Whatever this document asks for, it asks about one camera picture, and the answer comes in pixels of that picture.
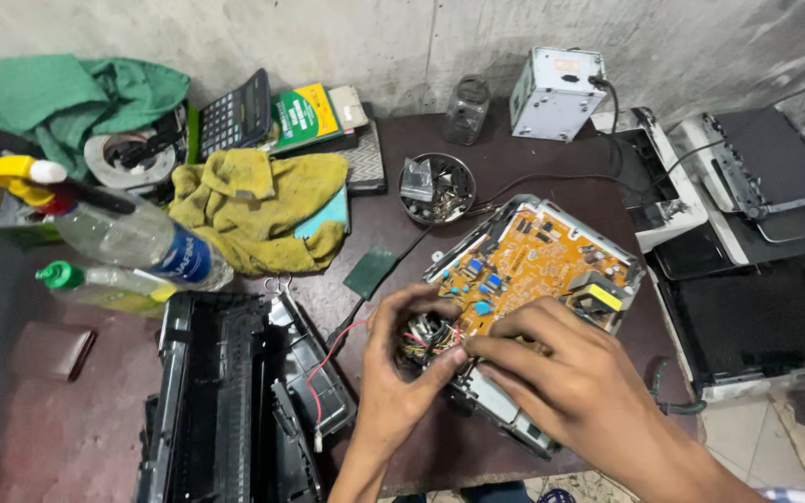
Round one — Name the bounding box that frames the green and yellow book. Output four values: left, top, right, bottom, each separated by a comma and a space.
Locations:
269, 82, 345, 155

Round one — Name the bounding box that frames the black disassembled printer body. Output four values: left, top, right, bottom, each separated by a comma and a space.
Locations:
135, 291, 359, 503

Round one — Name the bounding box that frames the small clear plastic bag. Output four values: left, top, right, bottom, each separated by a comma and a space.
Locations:
400, 158, 436, 204

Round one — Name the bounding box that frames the bundle of coloured wires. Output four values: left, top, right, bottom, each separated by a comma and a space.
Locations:
396, 314, 464, 371

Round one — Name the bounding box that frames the black zigzag patterned case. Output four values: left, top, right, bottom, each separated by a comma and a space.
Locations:
282, 103, 388, 197

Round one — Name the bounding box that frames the black calculator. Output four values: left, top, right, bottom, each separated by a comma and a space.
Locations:
197, 68, 275, 161

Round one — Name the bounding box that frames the person's left hand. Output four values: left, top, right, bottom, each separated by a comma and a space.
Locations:
357, 283, 471, 442

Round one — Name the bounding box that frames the clear spray bottle yellow trigger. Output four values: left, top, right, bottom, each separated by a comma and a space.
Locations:
0, 155, 235, 293

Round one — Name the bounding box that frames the black flatbed printer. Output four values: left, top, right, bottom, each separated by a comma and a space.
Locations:
646, 234, 805, 405

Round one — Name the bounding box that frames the person's right hand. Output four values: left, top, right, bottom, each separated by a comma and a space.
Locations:
463, 296, 656, 470

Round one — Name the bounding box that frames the metal bowl of screws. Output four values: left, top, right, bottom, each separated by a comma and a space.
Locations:
397, 151, 478, 226

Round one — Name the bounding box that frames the thin black cable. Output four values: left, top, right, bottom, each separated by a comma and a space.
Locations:
324, 224, 438, 350

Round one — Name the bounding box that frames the light blue cloth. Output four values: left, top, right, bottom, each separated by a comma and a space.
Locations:
295, 184, 350, 240

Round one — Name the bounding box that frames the grey tape roll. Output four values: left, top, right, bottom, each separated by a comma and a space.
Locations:
83, 129, 179, 194

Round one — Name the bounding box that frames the white printer with scanner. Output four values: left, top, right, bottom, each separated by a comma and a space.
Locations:
667, 106, 805, 268

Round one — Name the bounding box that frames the person's checked shirt sleeve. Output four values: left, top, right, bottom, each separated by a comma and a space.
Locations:
755, 486, 805, 503

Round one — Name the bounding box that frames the green cloth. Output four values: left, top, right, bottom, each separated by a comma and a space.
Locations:
0, 54, 191, 180

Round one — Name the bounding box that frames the red wire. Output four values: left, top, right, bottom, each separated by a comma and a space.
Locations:
304, 320, 370, 452

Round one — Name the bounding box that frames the yellow cloth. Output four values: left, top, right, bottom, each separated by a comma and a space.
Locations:
168, 148, 350, 276

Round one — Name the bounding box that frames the clear glass jar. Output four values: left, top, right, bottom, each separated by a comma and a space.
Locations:
442, 73, 493, 147

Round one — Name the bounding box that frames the clear bottle green cap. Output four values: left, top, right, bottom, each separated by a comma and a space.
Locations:
35, 260, 181, 317

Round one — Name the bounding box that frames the orange circuit board metal frame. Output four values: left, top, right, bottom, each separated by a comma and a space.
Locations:
402, 194, 646, 460

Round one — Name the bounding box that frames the small dark green pad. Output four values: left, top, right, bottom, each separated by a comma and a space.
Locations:
342, 242, 399, 302

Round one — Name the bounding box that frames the white metal power supply box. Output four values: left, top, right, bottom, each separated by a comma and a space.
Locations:
509, 46, 610, 143

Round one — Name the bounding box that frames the brown wallet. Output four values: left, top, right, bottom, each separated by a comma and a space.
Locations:
14, 320, 98, 384

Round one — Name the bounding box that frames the beige notepad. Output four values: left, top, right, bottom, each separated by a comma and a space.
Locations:
328, 84, 370, 132

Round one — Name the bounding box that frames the dark green cable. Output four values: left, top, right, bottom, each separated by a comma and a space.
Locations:
646, 358, 709, 417

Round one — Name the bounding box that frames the white printer shell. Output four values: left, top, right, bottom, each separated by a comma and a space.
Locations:
590, 106, 712, 254

